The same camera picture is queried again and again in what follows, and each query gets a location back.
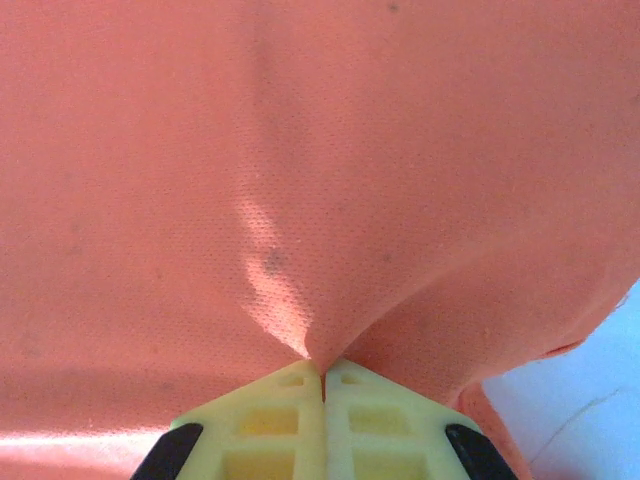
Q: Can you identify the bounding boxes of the orange t-shirt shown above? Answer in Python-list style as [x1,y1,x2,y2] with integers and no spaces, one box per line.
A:
[0,0,640,480]

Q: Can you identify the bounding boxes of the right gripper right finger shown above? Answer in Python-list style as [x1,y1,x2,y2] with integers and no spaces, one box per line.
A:
[324,357,519,480]

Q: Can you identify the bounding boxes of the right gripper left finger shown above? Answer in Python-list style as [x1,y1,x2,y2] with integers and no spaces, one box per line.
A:
[130,358,326,480]

